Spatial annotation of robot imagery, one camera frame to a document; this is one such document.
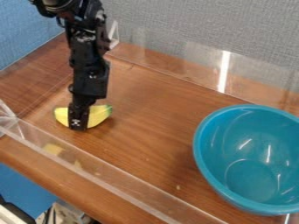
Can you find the white cluttered object below table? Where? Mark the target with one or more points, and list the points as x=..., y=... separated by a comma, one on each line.
x=63, y=213

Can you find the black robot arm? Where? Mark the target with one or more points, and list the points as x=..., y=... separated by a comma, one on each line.
x=83, y=19

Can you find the dark object under table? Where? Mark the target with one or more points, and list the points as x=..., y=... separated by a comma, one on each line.
x=13, y=215

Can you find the clear acrylic front barrier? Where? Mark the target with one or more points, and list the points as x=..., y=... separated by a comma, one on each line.
x=102, y=189

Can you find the clear acrylic back barrier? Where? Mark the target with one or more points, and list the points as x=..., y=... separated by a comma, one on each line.
x=228, y=72

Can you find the clear acrylic corner bracket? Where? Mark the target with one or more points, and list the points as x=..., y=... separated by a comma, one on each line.
x=114, y=35

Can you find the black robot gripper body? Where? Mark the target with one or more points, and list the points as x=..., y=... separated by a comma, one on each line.
x=90, y=81

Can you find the clear acrylic barrier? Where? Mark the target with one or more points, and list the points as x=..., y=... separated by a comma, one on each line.
x=102, y=189
x=228, y=72

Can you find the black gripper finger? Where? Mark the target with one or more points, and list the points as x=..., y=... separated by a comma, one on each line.
x=79, y=116

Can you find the blue plastic bowl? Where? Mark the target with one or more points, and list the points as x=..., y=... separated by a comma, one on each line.
x=246, y=152

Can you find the yellow toy banana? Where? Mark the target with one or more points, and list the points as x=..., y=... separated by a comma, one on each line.
x=100, y=114

